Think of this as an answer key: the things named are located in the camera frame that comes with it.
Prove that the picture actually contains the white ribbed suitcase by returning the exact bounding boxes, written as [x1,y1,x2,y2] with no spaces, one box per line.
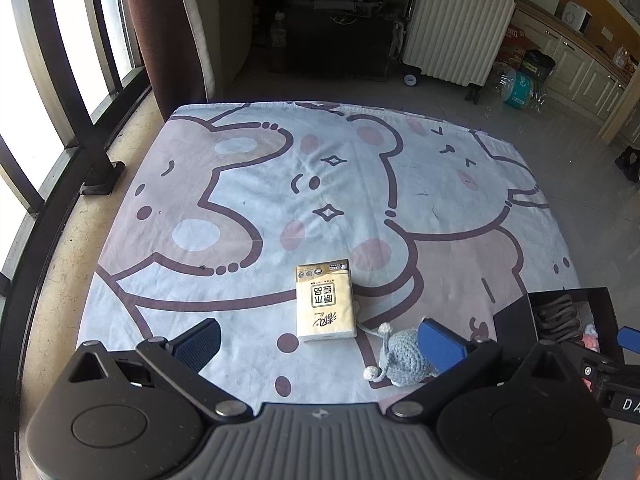
[400,0,520,106]

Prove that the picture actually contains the plastic water bottle pack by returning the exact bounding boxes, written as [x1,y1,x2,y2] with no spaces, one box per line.
[492,67,549,114]

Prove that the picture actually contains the cream kitchen cabinets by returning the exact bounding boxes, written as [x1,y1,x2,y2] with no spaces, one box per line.
[515,0,640,136]

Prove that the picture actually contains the black trash bin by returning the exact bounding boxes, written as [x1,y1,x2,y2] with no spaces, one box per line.
[520,50,557,84]

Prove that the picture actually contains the black storage box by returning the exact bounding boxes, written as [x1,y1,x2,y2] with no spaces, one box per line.
[492,287,627,362]

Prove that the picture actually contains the yellow tissue pack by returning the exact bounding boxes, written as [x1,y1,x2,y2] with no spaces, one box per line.
[295,258,357,344]

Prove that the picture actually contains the grey spiral coil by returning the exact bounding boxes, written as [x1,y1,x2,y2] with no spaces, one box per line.
[534,293,584,344]

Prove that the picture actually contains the brown and beige curtain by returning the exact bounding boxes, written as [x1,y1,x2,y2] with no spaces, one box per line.
[120,0,252,122]

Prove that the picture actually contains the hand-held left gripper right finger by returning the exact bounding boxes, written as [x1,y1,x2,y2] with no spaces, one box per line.
[391,316,588,419]

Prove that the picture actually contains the black luggage bag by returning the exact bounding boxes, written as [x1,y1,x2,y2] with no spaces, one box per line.
[270,0,402,82]

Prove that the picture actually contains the clear plastic bag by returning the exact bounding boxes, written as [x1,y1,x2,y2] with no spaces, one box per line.
[612,45,639,69]

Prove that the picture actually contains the red cardboard box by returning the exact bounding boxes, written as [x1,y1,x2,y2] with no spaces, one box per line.
[500,22,534,69]

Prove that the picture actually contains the small pink knitted item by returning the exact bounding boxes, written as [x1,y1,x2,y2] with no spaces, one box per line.
[580,323,604,357]

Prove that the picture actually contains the printed cartoon blanket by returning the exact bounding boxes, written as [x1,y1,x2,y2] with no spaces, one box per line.
[77,101,584,409]

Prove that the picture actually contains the light blue crocheted pouch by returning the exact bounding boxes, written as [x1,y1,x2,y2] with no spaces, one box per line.
[363,322,442,388]

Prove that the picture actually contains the white countertop appliance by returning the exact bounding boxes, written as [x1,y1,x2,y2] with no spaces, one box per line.
[560,2,594,36]

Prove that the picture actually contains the wooden post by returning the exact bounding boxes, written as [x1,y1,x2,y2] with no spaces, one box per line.
[597,72,640,147]

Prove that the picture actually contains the black window railing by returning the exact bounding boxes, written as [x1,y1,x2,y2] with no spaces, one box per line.
[0,0,152,311]

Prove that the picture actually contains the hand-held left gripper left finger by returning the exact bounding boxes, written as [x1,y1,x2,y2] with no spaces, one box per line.
[65,317,254,420]

